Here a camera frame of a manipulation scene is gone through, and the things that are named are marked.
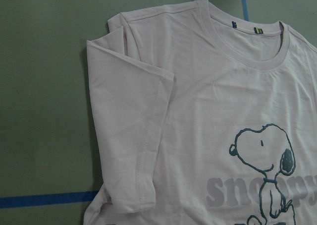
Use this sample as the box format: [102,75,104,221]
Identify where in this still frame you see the pink Snoopy t-shirt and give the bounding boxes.
[84,0,317,225]

